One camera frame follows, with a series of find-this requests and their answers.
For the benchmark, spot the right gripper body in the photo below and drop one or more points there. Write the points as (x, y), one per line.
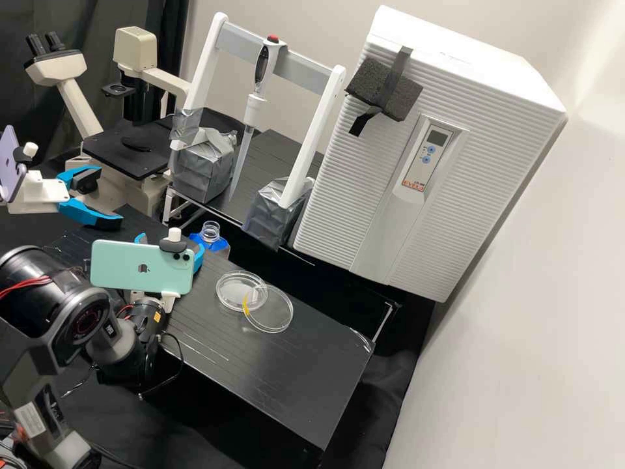
(168, 299)

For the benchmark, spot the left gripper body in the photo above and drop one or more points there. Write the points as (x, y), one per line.
(39, 195)

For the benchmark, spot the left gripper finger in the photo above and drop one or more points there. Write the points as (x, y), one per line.
(93, 218)
(83, 177)

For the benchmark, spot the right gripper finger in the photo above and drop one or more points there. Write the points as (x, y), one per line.
(141, 239)
(199, 259)

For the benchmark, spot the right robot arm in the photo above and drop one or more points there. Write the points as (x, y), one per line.
(29, 293)

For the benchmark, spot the blue bottle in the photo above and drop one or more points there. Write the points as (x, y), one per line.
(217, 245)

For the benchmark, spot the petri dish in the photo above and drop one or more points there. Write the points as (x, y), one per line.
(234, 288)

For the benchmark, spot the cream microscope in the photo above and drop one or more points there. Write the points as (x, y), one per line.
(73, 97)

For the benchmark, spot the grey taped block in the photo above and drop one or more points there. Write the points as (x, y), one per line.
(268, 215)
(202, 166)

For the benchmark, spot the petri dish lid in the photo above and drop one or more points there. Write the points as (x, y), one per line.
(276, 312)

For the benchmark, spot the black platform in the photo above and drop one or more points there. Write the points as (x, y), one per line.
(273, 361)
(263, 166)

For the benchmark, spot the white pipette stand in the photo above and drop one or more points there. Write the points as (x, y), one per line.
(312, 132)

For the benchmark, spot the pipette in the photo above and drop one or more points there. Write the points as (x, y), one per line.
(263, 63)

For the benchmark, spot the white incubator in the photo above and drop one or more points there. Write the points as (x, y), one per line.
(493, 54)

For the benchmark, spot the right wrist camera phone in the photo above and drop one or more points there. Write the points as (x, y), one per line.
(136, 266)

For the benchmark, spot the wrist camera phone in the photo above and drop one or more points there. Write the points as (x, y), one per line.
(136, 266)
(10, 161)

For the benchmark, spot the left wrist camera phone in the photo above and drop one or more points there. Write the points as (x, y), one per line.
(10, 161)

